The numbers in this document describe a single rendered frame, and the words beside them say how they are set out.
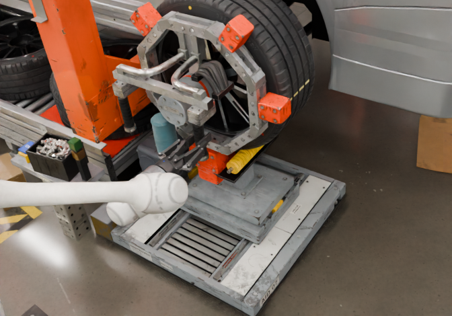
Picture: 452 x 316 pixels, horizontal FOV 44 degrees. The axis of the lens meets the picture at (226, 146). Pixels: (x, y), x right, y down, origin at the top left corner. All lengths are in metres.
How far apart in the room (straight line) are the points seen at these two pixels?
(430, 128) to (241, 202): 1.27
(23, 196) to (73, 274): 1.21
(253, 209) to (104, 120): 0.75
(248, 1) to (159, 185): 0.79
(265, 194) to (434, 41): 1.02
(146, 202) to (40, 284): 1.29
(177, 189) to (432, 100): 0.99
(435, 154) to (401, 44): 1.22
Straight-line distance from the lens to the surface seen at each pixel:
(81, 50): 2.28
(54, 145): 2.46
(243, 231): 2.50
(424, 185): 2.95
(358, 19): 2.03
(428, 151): 3.13
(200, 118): 1.80
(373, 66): 2.09
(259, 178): 2.58
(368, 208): 2.79
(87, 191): 1.50
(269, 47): 1.91
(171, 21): 2.00
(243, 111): 2.15
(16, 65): 3.32
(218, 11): 1.95
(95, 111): 2.40
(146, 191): 1.51
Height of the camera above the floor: 1.98
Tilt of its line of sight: 39 degrees down
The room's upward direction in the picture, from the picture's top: 7 degrees counter-clockwise
